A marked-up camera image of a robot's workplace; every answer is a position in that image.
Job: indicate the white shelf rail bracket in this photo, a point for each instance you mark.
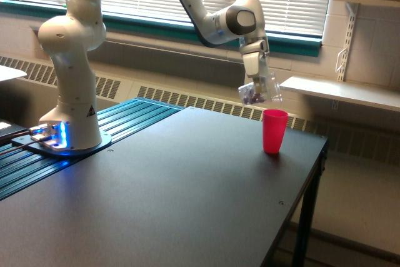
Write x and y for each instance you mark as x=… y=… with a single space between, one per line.
x=343 y=55

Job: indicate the white wall shelf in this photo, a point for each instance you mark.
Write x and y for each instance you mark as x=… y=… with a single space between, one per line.
x=342 y=91

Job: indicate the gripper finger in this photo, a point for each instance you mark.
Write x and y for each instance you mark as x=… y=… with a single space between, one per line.
x=258 y=84

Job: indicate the white side table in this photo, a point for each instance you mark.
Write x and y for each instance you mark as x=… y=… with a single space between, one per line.
x=7 y=73

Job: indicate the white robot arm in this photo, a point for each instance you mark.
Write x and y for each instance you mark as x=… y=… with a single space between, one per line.
x=73 y=125

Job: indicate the baseboard heater vent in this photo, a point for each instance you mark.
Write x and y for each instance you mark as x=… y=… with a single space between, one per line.
x=366 y=143

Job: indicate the upper wall shelf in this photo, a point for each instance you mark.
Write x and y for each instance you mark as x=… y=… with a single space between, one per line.
x=377 y=3

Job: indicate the black table leg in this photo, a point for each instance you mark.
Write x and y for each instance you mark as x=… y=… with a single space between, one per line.
x=307 y=210

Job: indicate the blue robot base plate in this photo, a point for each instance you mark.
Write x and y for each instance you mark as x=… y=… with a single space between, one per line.
x=39 y=148

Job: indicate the clear plastic cup with beads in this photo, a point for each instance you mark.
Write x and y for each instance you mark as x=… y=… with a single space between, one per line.
x=265 y=89

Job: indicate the pink plastic cup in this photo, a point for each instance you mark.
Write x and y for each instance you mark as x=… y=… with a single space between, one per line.
x=274 y=125

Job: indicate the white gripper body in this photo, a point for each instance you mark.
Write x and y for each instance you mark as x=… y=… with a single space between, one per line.
x=255 y=56

